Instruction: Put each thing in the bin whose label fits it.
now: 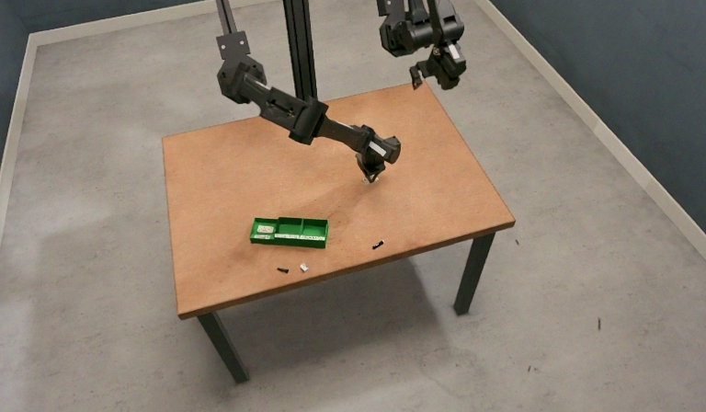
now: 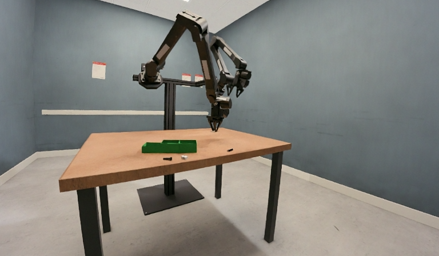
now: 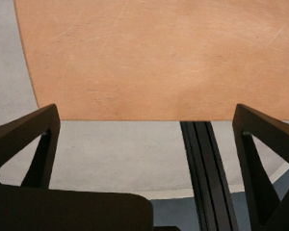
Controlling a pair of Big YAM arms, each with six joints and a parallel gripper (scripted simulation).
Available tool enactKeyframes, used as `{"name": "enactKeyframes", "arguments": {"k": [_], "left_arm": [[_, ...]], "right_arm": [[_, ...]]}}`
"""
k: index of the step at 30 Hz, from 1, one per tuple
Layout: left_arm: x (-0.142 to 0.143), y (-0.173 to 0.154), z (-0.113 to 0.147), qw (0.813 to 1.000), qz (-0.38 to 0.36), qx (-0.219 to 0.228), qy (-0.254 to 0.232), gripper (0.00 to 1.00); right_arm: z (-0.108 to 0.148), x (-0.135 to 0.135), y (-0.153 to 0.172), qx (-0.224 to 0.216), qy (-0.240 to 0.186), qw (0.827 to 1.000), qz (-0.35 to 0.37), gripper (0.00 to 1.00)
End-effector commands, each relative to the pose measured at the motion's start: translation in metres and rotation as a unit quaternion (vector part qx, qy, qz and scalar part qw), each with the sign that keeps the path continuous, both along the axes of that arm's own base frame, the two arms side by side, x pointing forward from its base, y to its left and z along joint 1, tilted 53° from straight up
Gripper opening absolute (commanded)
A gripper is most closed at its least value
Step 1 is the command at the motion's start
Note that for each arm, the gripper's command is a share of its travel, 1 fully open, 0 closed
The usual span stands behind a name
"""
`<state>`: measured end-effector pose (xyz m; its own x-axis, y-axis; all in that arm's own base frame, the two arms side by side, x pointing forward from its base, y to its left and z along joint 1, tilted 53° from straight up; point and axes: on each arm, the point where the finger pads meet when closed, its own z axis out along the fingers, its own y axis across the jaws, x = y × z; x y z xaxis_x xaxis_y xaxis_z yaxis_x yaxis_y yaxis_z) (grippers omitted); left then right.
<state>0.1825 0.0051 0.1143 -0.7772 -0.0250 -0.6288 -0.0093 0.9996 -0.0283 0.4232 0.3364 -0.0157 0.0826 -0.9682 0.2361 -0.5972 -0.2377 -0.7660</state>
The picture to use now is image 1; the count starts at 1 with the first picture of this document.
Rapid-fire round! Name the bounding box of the white domino with black pips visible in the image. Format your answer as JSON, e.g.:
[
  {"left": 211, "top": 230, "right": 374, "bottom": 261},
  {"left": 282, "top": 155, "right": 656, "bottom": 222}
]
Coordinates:
[
  {"left": 362, "top": 174, "right": 379, "bottom": 185},
  {"left": 257, "top": 225, "right": 274, "bottom": 234}
]

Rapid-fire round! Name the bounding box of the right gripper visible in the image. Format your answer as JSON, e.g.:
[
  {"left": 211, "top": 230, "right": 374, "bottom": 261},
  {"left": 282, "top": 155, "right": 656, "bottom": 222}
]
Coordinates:
[{"left": 355, "top": 153, "right": 386, "bottom": 183}]

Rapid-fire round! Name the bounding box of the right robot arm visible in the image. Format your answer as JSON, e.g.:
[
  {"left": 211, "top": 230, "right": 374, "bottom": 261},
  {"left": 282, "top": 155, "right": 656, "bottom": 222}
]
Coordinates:
[{"left": 220, "top": 62, "right": 401, "bottom": 166}]

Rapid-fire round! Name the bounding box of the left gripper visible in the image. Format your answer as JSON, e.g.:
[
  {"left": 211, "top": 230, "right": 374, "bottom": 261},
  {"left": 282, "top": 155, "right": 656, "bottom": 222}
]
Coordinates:
[{"left": 409, "top": 53, "right": 441, "bottom": 91}]

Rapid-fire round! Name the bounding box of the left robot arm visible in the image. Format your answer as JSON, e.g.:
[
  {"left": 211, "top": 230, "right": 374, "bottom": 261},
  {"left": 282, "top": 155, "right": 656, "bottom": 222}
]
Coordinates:
[{"left": 385, "top": 0, "right": 467, "bottom": 90}]

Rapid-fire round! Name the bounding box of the green three-compartment sorting bin rack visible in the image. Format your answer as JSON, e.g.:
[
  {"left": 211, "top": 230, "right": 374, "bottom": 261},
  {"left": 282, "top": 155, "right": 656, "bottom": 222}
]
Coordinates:
[{"left": 250, "top": 216, "right": 329, "bottom": 248}]

